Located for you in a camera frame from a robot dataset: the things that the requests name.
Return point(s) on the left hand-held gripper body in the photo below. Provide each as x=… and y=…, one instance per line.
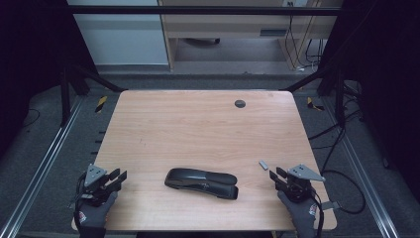
x=95, y=175

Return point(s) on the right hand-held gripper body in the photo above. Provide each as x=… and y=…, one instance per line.
x=302, y=173

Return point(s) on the silver staple strip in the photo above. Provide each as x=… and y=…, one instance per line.
x=263, y=165

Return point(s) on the black stapler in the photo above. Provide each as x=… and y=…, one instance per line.
x=198, y=182

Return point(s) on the grey tape tab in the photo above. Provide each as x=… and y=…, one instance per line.
x=72, y=205
x=332, y=205

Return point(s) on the yellow black striped tape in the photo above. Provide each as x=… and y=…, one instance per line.
x=101, y=104
x=312, y=104

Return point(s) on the white cabinet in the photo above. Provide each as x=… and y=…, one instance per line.
x=122, y=39

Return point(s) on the dark curtain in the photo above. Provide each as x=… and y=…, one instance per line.
x=29, y=49
x=383, y=66

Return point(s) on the light wooden desk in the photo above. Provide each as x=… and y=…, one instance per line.
x=228, y=26

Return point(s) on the aluminium floor rail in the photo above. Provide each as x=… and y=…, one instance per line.
x=363, y=178
x=43, y=165

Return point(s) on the black frame strut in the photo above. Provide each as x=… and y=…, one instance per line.
x=66, y=95
x=339, y=95

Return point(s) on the black horizontal frame bar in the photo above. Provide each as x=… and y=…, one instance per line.
x=198, y=10

